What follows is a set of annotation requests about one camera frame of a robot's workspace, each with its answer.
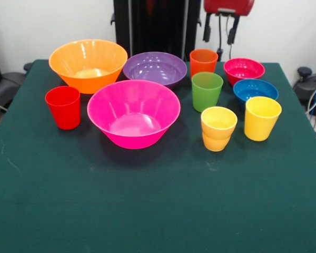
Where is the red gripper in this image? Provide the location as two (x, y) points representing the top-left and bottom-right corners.
(202, 0), (254, 45)

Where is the green cup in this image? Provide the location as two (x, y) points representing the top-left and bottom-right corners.
(191, 71), (224, 113)

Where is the tall yellow cup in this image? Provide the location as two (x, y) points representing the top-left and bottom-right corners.
(244, 96), (282, 142)

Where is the large pink bowl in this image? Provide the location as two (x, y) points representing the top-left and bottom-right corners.
(86, 80), (182, 150)

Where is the dark orange cup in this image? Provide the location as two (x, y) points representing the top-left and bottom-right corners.
(189, 48), (219, 80)

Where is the small crimson bowl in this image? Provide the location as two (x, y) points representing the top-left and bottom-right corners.
(223, 57), (266, 86)

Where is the blue bowl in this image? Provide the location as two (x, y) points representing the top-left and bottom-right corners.
(233, 79), (279, 108)

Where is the purple bowl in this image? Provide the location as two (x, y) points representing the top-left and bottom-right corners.
(122, 51), (187, 90)

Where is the short yellow cup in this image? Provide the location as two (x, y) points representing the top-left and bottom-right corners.
(200, 106), (238, 140)

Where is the black chair base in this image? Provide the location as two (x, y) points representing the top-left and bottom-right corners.
(0, 62), (33, 113)
(292, 67), (316, 116)

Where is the short orange cup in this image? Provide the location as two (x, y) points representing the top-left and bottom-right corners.
(202, 130), (232, 152)

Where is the large orange bowl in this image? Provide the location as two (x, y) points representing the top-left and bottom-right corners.
(48, 38), (129, 95)

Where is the red cup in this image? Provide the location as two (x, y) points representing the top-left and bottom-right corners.
(44, 85), (82, 131)

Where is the dark green table cloth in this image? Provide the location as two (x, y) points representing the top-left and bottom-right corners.
(0, 59), (316, 253)

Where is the black cable with plug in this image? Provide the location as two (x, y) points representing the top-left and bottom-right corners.
(217, 15), (225, 62)

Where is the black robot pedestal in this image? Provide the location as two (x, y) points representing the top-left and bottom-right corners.
(110, 0), (202, 63)

